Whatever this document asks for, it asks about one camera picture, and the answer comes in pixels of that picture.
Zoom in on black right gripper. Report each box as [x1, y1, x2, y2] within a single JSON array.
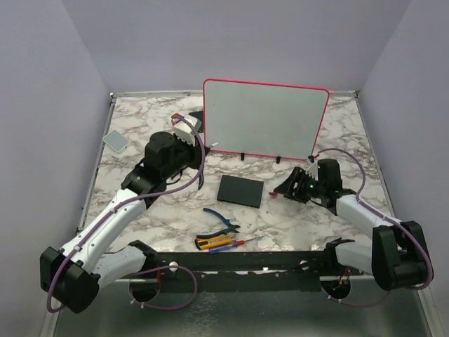
[[274, 166, 326, 204]]

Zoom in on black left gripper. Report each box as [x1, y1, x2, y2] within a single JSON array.
[[163, 133, 210, 180]]

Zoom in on pink framed whiteboard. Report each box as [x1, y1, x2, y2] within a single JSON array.
[[203, 78, 330, 160]]

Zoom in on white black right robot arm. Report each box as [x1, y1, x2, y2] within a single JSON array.
[[273, 159, 434, 291]]

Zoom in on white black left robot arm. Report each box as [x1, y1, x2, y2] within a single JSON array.
[[39, 129, 210, 313]]

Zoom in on red blue screwdriver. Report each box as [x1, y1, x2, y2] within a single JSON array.
[[209, 237, 261, 254]]

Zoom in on small white square box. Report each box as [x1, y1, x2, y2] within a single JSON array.
[[102, 130, 130, 153]]

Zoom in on yellow black utility knife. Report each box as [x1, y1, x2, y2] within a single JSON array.
[[194, 234, 234, 251]]

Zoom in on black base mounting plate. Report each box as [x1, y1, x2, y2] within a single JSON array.
[[115, 245, 373, 293]]

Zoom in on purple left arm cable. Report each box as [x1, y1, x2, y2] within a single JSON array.
[[46, 117, 206, 313]]

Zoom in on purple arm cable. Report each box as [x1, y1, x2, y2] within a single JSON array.
[[46, 117, 206, 313], [314, 147, 434, 308]]

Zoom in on black handled wire stripper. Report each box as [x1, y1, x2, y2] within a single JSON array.
[[167, 170, 204, 190]]

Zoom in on black wire whiteboard stand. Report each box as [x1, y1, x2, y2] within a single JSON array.
[[240, 152, 282, 164]]

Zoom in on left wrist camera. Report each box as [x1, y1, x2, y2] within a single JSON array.
[[171, 113, 202, 146]]

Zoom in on black flat network switch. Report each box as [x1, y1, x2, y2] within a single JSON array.
[[217, 175, 264, 209]]

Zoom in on black rear network switch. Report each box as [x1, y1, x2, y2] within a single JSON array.
[[189, 110, 204, 133]]

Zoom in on blue handled cutting pliers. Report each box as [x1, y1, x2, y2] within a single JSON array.
[[203, 208, 240, 233]]

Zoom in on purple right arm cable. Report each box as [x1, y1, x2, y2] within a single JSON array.
[[314, 147, 434, 308]]

